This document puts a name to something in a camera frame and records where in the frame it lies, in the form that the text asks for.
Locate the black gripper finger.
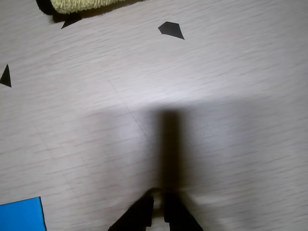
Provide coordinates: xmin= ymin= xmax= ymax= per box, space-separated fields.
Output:
xmin=163 ymin=192 xmax=205 ymax=231
xmin=107 ymin=189 xmax=155 ymax=231

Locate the yellow towel with black edging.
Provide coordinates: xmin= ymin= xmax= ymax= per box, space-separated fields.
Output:
xmin=35 ymin=0 xmax=147 ymax=24

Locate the blue paper sheet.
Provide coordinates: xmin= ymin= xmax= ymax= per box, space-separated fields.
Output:
xmin=0 ymin=196 xmax=47 ymax=231

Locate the black pentagon tape mark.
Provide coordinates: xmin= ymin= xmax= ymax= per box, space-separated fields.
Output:
xmin=157 ymin=21 xmax=185 ymax=40

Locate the black triangle tape mark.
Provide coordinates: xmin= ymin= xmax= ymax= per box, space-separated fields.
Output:
xmin=60 ymin=16 xmax=83 ymax=30
xmin=0 ymin=64 xmax=12 ymax=88

